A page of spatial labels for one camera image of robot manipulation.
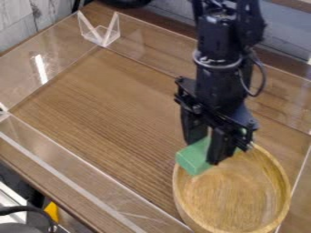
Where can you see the brown wooden bowl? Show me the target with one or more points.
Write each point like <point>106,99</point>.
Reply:
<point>238,197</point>

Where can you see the clear acrylic corner bracket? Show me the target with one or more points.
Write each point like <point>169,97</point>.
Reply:
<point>101,35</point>

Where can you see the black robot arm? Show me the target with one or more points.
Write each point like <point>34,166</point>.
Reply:
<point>230,28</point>

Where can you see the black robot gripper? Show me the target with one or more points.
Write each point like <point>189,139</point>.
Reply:
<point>213,104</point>

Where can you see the green rectangular block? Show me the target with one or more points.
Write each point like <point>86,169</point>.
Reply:
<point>191,158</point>

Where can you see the yellow sticker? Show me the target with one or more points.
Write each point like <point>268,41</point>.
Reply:
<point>53,210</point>

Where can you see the clear acrylic front wall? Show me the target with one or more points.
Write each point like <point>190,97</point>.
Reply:
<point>107,206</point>

